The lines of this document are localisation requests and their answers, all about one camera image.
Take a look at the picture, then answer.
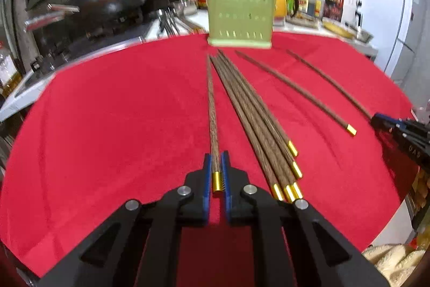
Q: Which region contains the clear cooking oil bottle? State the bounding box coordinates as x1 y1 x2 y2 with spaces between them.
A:
0 43 22 89

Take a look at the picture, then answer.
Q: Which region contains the brown wooden chopstick gold cap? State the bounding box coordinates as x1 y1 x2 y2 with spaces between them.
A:
206 54 224 196
209 55 285 202
215 53 304 200
285 49 374 121
218 49 299 158
217 51 303 180
212 54 296 203
234 50 357 137

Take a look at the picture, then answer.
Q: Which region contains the green plastic chopstick holder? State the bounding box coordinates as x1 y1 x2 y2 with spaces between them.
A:
206 0 279 49

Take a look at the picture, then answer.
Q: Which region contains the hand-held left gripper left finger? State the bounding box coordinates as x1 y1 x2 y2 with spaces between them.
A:
35 153 213 287

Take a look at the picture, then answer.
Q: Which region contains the white refrigerator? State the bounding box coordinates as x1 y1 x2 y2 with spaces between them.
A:
383 0 429 82

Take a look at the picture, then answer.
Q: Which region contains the red tablecloth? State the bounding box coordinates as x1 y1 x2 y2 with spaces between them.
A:
0 31 420 277

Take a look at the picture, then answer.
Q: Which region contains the yellow plastic jar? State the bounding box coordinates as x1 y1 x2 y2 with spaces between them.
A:
275 0 288 19

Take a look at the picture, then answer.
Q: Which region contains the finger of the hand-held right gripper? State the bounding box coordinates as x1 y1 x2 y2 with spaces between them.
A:
371 112 417 129
371 121 409 141

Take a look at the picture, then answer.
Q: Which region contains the black gas stove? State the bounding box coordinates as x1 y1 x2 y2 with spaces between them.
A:
32 18 158 72

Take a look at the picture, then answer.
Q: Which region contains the yellow fluffy towel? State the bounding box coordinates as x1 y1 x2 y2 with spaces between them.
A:
362 243 429 287

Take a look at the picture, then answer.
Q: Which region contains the yellow food tray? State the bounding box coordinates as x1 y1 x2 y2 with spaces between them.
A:
322 21 357 39

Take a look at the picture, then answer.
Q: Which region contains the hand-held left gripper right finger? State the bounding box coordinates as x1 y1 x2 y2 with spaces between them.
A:
220 151 392 287

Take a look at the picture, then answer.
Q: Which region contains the steel cooking utensils bundle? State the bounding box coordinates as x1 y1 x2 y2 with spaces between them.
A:
156 8 202 37

